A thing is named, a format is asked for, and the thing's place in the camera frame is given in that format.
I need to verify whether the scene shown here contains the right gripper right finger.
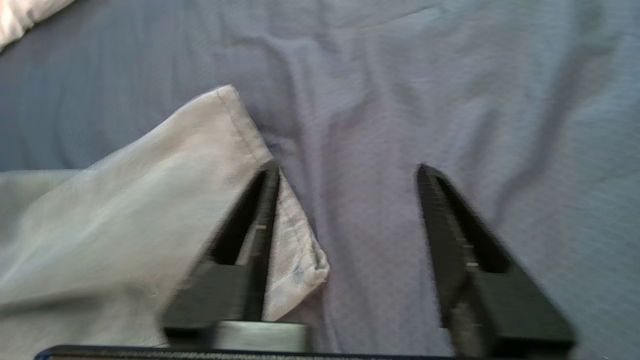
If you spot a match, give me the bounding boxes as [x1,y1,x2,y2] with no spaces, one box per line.
[417,163,576,358]

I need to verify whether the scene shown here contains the blue bed sheet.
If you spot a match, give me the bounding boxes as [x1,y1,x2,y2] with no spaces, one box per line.
[0,0,640,358]

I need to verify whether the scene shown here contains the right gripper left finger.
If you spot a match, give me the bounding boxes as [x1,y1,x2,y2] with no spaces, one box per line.
[162,162,281,347]

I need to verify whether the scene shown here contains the light blue denim shorts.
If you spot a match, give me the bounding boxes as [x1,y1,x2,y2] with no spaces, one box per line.
[0,85,331,360]

